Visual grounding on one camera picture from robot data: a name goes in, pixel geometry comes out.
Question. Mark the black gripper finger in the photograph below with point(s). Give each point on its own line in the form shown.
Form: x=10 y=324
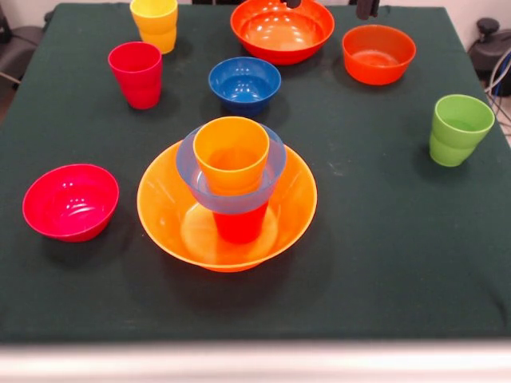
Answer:
x=293 y=3
x=367 y=10

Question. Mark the dark blue bowl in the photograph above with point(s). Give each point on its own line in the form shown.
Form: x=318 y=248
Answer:
x=243 y=88

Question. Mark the orange cup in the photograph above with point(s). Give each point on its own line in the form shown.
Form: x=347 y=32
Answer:
x=231 y=171

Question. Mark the light blue bowl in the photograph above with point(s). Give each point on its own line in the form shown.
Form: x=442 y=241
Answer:
x=231 y=203

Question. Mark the red-orange cup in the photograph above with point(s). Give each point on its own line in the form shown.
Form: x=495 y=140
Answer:
x=239 y=227

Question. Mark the large red-orange bowl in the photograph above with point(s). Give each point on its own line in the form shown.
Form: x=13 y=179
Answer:
x=279 y=36

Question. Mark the small red-orange bowl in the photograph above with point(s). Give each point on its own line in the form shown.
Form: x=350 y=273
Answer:
x=379 y=60

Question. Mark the yellow cup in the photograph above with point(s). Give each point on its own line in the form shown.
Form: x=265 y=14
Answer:
x=155 y=28

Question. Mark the green cup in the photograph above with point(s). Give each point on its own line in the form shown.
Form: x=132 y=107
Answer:
x=459 y=135

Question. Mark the pink-red cup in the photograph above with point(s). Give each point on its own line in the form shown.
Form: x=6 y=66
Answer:
x=137 y=80

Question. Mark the large orange bowl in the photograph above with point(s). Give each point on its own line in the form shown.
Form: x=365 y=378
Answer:
x=159 y=215

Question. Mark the pink-red bowl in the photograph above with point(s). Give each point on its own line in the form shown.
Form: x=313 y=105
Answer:
x=72 y=207

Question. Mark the dark green tablecloth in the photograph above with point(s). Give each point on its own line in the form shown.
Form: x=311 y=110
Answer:
x=80 y=279

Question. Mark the dark grey pedestal base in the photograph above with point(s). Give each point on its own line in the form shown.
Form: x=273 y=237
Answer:
x=489 y=48
x=24 y=40

